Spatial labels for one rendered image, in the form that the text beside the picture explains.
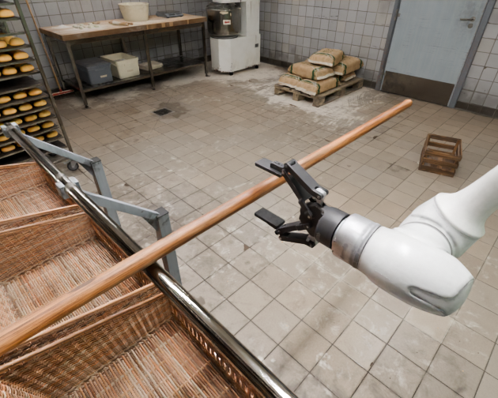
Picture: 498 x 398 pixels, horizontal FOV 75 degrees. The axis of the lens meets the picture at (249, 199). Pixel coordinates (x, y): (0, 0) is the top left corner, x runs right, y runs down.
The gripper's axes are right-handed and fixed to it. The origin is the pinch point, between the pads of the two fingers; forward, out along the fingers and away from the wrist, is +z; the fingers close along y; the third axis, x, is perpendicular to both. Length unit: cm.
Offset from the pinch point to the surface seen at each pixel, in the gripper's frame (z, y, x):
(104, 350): 27, 52, -38
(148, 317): 27, 51, -24
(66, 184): 36.1, 1.5, -29.3
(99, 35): 412, 35, 145
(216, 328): -17.6, 1.4, -28.9
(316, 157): -0.9, -0.8, 19.4
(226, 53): 393, 82, 342
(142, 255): -0.3, -1.6, -30.0
